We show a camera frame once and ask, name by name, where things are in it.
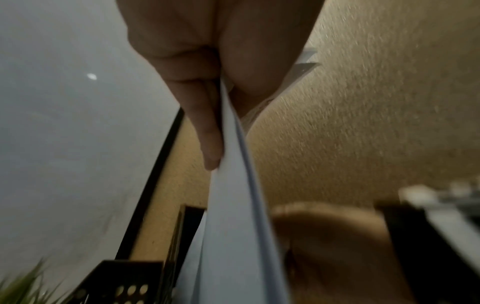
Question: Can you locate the person's right hand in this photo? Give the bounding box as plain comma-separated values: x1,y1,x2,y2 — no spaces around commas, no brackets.
269,201,417,304

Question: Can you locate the person's left hand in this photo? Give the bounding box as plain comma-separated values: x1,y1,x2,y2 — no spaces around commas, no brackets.
116,0,325,171

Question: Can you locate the printed paper sheet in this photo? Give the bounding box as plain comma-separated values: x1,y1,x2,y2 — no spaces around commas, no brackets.
176,75,294,304

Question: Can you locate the black right wrist band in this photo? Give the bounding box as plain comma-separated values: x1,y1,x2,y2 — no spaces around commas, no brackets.
374,183,480,304

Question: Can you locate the black corner trim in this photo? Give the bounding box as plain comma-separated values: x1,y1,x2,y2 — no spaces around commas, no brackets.
113,106,185,262

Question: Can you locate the green potted plant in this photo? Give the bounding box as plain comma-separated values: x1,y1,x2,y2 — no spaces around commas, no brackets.
0,258,72,304

